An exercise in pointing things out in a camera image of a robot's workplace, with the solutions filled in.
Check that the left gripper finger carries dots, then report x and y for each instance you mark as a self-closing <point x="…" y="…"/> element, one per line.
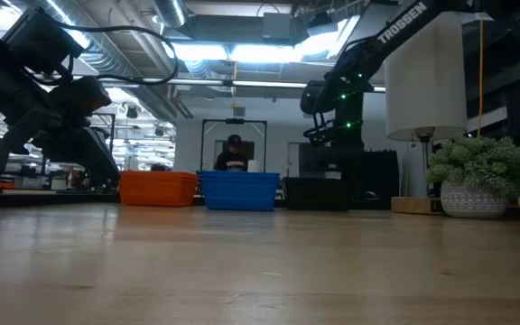
<point x="84" y="146"/>
<point x="77" y="101"/>

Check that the black plastic basket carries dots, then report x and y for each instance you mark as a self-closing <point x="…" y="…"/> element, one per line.
<point x="316" y="196"/>
<point x="377" y="176"/>

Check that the orange plastic basket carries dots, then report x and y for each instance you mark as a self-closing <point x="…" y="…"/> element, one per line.
<point x="158" y="192"/>
<point x="158" y="175"/>

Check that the blue plastic basket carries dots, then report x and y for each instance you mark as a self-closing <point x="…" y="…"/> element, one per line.
<point x="239" y="173"/>
<point x="239" y="194"/>

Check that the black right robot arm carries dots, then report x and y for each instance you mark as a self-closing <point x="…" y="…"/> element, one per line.
<point x="400" y="22"/>

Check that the white shade wooden base lamp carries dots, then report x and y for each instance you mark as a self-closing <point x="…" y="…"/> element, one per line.
<point x="424" y="77"/>

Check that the long ceiling light tube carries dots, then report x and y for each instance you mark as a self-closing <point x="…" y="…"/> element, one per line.
<point x="264" y="84"/>

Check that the bright ceiling light panel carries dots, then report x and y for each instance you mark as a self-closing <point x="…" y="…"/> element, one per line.
<point x="260" y="53"/>

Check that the person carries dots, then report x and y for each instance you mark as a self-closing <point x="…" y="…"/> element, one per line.
<point x="232" y="160"/>

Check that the grey ceiling box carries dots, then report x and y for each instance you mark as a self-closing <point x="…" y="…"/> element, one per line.
<point x="278" y="27"/>

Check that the green plant in white pot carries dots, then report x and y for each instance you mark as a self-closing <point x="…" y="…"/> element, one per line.
<point x="481" y="162"/>

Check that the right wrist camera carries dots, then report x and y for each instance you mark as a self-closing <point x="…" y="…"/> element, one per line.
<point x="312" y="97"/>

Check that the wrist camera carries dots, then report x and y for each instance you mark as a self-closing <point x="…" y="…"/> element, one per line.
<point x="312" y="97"/>
<point x="39" y="40"/>

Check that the black aluminium table frame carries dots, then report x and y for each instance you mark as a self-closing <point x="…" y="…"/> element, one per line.
<point x="61" y="198"/>

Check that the silver ceiling duct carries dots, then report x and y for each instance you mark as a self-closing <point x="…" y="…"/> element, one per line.
<point x="102" y="49"/>

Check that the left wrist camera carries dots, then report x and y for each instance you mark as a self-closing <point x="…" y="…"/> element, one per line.
<point x="39" y="40"/>

